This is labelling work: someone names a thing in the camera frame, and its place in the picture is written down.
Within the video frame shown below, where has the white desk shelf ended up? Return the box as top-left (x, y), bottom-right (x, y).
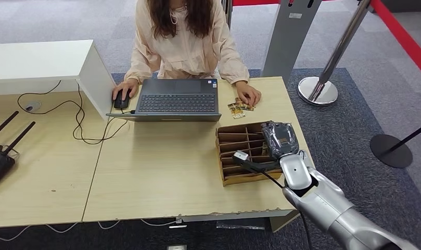
top-left (0, 40), bottom-right (117, 120)

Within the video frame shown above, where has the person's left hand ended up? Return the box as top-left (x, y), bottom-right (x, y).
top-left (235, 81), bottom-right (262, 107)

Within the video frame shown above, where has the black router with antennas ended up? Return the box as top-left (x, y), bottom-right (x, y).
top-left (0, 110), bottom-right (36, 192)

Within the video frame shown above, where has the grey kiosk stand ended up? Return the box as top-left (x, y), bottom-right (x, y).
top-left (261, 0), bottom-right (324, 85)

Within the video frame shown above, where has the thin white cable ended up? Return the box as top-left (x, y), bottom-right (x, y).
top-left (0, 219), bottom-right (178, 242)

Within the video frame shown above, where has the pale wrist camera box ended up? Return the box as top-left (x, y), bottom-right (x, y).
top-left (232, 150), bottom-right (249, 163)

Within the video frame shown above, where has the red barrier belt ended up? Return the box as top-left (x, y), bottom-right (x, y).
top-left (369, 0), bottom-right (421, 82)
top-left (232, 0), bottom-right (296, 6)

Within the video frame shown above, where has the dark grey floor mat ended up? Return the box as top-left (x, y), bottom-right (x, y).
top-left (0, 68), bottom-right (421, 250)

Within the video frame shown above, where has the dark grey laptop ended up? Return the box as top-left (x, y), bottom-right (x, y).
top-left (106, 78), bottom-right (222, 122)

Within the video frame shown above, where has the chrome stanchion post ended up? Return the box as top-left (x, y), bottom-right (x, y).
top-left (297, 0), bottom-right (373, 107)

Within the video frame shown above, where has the grey metal table rail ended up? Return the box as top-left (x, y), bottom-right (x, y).
top-left (177, 209), bottom-right (301, 233)

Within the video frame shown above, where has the person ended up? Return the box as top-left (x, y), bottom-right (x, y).
top-left (123, 0), bottom-right (262, 107)

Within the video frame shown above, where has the brown cardboard slot organizer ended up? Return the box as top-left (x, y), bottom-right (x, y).
top-left (215, 120), bottom-right (284, 187)

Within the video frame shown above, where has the black computer mouse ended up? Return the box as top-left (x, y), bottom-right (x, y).
top-left (113, 89), bottom-right (131, 110)

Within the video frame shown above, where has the person's right hand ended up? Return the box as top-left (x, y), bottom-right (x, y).
top-left (112, 78), bottom-right (139, 102)

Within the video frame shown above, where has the small grey round device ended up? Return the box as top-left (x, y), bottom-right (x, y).
top-left (25, 100), bottom-right (42, 113)

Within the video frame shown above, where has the gold patterned card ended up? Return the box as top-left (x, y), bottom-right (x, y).
top-left (235, 97), bottom-right (256, 112)
top-left (227, 102), bottom-right (247, 120)

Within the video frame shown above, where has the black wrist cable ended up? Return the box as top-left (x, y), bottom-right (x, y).
top-left (243, 162), bottom-right (314, 250)

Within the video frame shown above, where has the thin black cable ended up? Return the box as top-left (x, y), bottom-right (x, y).
top-left (72, 82), bottom-right (135, 146)
top-left (16, 80), bottom-right (85, 115)

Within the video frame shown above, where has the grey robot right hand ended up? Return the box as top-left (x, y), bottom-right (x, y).
top-left (261, 120), bottom-right (300, 161)

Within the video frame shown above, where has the black stanchion with round base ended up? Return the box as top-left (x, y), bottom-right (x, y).
top-left (369, 120), bottom-right (421, 169)

